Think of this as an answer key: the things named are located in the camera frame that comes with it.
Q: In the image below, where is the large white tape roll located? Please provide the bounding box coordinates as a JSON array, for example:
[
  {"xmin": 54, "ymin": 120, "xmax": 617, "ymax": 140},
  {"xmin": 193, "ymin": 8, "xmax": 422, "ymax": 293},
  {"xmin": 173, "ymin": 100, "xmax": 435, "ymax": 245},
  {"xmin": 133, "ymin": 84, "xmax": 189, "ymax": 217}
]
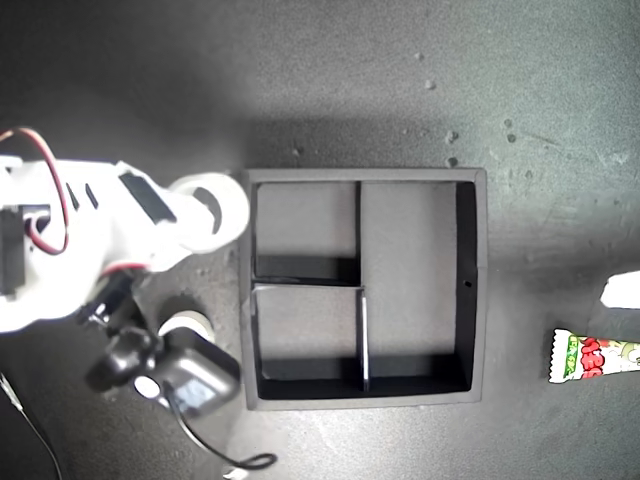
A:
[{"xmin": 168, "ymin": 172, "xmax": 251, "ymax": 254}]

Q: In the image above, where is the small white tape roll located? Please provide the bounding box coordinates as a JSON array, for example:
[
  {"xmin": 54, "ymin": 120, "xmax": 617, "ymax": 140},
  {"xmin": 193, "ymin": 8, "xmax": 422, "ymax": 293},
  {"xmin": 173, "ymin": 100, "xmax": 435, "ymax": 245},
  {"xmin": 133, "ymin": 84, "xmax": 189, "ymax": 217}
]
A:
[{"xmin": 158, "ymin": 309, "xmax": 215, "ymax": 347}]

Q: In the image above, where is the printed snack bar wrapper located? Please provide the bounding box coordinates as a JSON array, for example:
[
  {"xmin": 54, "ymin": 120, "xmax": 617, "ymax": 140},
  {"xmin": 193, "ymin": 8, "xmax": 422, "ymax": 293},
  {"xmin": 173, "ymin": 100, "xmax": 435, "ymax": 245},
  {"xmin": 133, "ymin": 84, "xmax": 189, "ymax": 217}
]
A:
[{"xmin": 544, "ymin": 327, "xmax": 640, "ymax": 385}]

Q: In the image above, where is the black compartment tray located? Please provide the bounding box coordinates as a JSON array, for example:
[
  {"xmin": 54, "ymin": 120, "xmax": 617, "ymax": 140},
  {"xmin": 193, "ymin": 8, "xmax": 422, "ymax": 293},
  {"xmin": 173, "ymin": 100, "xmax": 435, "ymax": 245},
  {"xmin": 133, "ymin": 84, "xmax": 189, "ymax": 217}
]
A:
[{"xmin": 239, "ymin": 167, "xmax": 489, "ymax": 412}]

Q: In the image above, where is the red servo wire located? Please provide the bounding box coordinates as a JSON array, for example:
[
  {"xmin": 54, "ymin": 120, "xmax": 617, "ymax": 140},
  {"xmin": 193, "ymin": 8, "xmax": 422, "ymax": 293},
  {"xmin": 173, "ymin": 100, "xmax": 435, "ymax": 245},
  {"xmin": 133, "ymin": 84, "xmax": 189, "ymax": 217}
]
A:
[{"xmin": 0, "ymin": 127, "xmax": 71, "ymax": 256}]

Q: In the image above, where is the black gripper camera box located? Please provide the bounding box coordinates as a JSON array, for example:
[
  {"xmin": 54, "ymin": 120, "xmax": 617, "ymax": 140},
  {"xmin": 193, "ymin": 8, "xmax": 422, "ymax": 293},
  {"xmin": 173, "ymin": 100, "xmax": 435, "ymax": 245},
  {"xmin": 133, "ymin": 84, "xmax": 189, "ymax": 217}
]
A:
[{"xmin": 84, "ymin": 327, "xmax": 242, "ymax": 420}]

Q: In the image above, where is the thin grey cable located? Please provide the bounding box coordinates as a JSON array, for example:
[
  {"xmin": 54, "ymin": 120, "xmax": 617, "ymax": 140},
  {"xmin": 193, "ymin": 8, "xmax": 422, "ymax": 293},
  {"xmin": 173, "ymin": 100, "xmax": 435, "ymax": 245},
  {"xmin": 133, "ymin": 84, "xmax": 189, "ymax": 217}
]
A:
[{"xmin": 0, "ymin": 372, "xmax": 64, "ymax": 480}]

